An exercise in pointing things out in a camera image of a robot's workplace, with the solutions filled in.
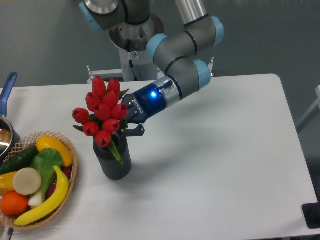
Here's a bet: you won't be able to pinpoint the green cucumber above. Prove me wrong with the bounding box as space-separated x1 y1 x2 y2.
0 145 39 175

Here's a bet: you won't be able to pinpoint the dark grey ribbed vase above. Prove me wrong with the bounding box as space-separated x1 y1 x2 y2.
93 134 132 180

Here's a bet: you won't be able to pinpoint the beige round disc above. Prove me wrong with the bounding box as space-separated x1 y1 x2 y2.
12 167 42 196

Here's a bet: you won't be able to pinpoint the orange fruit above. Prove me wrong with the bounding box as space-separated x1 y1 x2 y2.
0 191 29 216

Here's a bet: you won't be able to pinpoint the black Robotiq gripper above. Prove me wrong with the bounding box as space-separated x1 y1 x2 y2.
120 83 167 138

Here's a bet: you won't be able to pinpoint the yellow pepper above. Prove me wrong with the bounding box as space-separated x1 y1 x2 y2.
0 171 17 196

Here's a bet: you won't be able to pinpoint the green bok choy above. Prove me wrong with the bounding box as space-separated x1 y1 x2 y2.
28 148 63 208

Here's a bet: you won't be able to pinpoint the white frame at right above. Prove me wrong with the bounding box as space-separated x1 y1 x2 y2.
296 85 320 134

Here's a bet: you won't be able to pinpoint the woven wicker basket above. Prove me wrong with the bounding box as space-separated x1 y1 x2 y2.
0 131 78 231

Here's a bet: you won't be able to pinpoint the yellow banana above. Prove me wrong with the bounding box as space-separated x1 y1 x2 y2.
14 165 69 226

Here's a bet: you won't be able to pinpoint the blue handled saucepan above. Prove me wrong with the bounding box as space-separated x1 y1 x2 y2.
0 72 21 164

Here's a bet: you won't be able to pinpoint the purple red vegetable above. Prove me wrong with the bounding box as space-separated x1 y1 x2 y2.
46 167 72 198

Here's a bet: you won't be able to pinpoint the red tulip bouquet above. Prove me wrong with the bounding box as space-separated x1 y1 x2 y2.
72 76 128 157

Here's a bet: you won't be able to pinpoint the black box at table edge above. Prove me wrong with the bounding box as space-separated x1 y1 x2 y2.
301 202 320 229

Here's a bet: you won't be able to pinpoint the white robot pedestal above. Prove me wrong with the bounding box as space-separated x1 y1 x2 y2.
109 13 164 82

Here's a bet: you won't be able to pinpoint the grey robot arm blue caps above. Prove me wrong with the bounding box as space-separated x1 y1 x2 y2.
79 0 225 138

